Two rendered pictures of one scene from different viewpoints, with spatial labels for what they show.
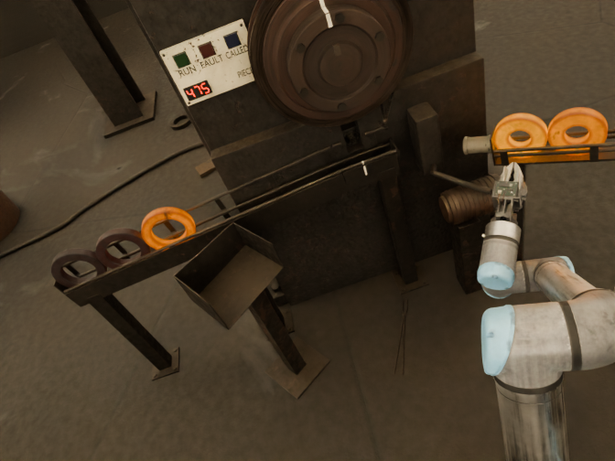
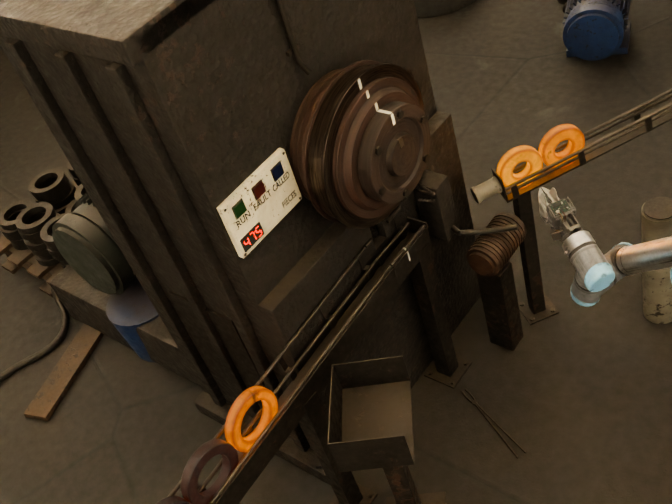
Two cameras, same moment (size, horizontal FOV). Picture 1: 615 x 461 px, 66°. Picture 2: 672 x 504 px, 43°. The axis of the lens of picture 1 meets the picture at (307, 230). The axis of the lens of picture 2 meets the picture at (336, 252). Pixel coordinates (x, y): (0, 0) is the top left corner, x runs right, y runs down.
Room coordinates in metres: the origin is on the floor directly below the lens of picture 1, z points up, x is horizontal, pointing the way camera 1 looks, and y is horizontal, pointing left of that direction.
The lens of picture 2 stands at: (0.01, 1.25, 2.55)
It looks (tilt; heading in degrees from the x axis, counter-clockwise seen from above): 42 degrees down; 316
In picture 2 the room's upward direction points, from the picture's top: 19 degrees counter-clockwise
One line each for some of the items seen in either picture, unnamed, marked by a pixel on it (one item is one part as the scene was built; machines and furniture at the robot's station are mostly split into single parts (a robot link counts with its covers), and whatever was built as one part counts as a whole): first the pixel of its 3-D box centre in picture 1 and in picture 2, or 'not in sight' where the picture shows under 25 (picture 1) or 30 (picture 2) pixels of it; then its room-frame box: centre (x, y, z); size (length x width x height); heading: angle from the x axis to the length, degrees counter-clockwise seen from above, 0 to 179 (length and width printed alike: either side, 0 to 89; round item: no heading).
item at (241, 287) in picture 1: (263, 323); (393, 470); (1.10, 0.28, 0.36); 0.26 x 0.20 x 0.72; 120
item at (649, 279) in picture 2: not in sight; (660, 262); (0.69, -0.86, 0.26); 0.12 x 0.12 x 0.52
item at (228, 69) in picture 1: (213, 64); (261, 203); (1.45, 0.06, 1.15); 0.26 x 0.02 x 0.18; 85
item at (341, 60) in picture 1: (339, 61); (396, 153); (1.21, -0.26, 1.11); 0.28 x 0.06 x 0.28; 85
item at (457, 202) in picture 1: (476, 237); (503, 284); (1.15, -0.58, 0.27); 0.22 x 0.13 x 0.53; 85
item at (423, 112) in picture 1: (425, 139); (435, 205); (1.31, -0.50, 0.68); 0.11 x 0.08 x 0.24; 175
